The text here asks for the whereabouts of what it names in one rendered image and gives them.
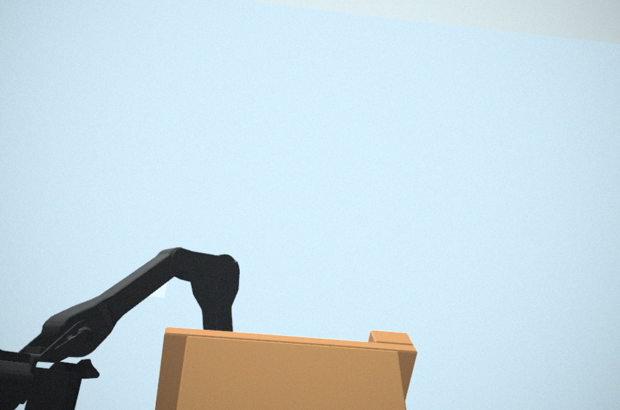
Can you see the large tan flat board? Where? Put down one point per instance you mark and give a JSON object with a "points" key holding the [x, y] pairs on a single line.
{"points": [[221, 370]]}

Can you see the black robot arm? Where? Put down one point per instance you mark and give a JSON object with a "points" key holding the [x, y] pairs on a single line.
{"points": [[79, 330]]}

